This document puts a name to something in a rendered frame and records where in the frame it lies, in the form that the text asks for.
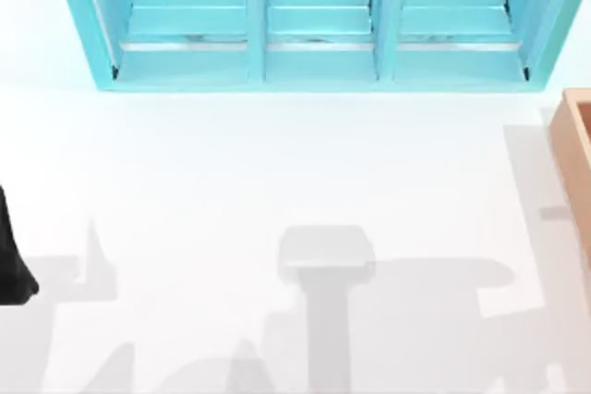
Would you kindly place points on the light blue rack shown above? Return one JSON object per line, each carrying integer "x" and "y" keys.
{"x": 318, "y": 20}

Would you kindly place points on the salmon-coloured shallow box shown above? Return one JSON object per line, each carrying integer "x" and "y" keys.
{"x": 572, "y": 149}

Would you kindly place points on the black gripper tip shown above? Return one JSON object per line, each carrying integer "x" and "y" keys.
{"x": 13, "y": 265}

